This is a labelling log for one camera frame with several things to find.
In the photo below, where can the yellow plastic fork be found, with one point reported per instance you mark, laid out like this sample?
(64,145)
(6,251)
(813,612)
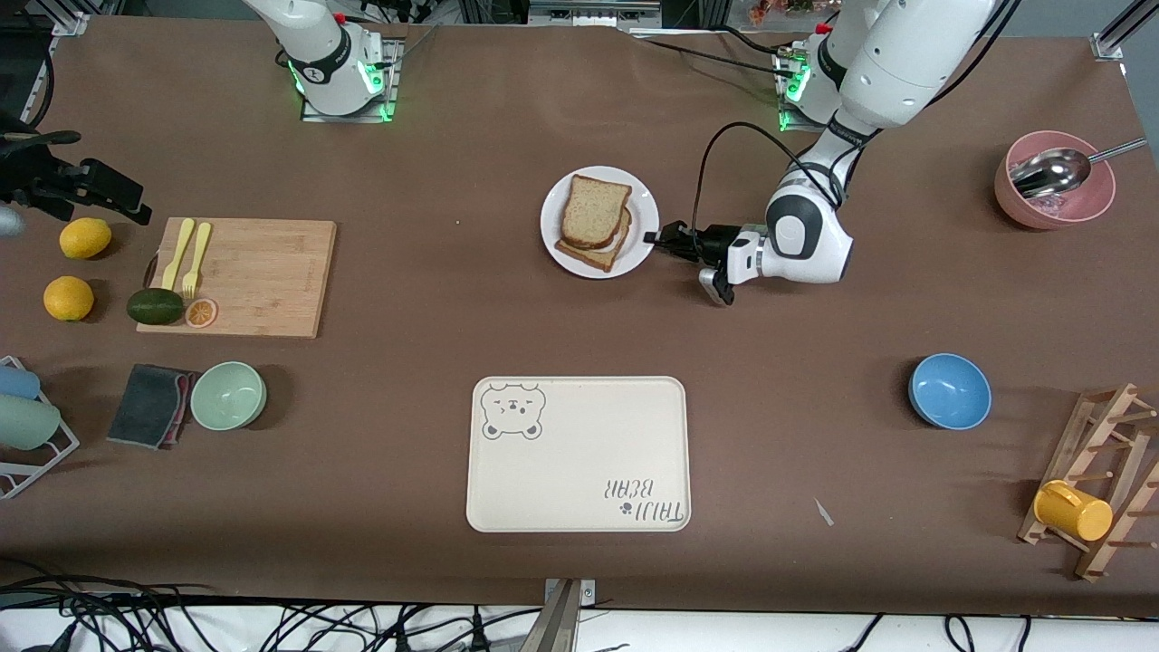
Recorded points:
(196,258)

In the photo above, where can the grey-green cup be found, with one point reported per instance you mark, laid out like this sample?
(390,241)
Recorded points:
(25,422)

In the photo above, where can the wooden cutting board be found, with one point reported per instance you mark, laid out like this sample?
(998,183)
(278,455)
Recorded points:
(263,272)

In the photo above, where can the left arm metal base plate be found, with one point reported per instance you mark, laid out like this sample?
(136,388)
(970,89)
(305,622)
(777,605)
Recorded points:
(788,122)

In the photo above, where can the white round plate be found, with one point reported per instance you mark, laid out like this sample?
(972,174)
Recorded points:
(645,195)

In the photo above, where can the orange-yellow citrus fruit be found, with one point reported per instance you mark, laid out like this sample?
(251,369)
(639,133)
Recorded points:
(69,299)

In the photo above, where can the yellow plastic knife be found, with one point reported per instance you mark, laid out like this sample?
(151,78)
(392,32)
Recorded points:
(178,254)

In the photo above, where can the aluminium frame strut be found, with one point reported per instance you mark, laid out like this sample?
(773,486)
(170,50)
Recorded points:
(1123,27)

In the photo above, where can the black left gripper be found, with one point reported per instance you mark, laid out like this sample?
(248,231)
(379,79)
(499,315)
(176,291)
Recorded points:
(713,241)

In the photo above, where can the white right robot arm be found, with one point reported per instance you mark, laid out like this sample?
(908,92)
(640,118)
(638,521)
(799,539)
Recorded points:
(317,54)

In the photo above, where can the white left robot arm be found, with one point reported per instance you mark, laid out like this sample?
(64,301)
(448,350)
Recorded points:
(896,54)

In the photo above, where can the pink bowl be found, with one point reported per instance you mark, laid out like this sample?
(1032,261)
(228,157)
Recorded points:
(1091,206)

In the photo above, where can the toast with fried egg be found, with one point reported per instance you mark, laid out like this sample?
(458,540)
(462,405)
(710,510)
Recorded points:
(602,258)

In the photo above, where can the plain bread slice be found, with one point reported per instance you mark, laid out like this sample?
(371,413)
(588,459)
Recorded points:
(593,210)

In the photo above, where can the pale green bowl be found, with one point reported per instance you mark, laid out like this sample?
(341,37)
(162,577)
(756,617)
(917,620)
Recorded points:
(228,397)

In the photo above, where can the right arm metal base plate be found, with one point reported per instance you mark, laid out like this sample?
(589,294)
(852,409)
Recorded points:
(391,86)

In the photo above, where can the orange slice toy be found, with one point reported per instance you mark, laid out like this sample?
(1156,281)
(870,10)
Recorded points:
(201,313)

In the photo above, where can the yellow mug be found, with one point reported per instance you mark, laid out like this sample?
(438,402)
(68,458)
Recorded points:
(1073,512)

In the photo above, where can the grey tape scrap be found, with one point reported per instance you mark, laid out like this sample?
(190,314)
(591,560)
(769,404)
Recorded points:
(823,512)

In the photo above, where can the yellow lemon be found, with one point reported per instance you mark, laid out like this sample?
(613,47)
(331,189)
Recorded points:
(85,238)

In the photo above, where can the wooden peg cup rack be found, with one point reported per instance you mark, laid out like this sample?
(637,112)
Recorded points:
(1118,426)

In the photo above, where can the metal ladle spoon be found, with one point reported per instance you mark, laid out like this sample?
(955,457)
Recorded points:
(1055,170)

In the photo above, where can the light blue cup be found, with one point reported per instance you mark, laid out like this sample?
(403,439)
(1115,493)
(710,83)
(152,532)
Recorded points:
(16,382)

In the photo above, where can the dark green avocado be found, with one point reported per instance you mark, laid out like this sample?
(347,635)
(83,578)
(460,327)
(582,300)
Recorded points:
(155,306)

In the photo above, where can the metal table edge bracket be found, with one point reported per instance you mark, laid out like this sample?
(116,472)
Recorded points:
(561,625)

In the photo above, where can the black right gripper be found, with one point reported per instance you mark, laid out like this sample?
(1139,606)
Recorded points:
(36,178)

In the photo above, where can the blue bowl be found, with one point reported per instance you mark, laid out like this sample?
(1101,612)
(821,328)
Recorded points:
(951,391)

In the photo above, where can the dark grey folded cloth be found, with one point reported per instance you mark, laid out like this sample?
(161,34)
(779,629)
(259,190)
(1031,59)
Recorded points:
(145,407)

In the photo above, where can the cream tray with bear print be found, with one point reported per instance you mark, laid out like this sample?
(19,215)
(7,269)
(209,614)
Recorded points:
(579,471)

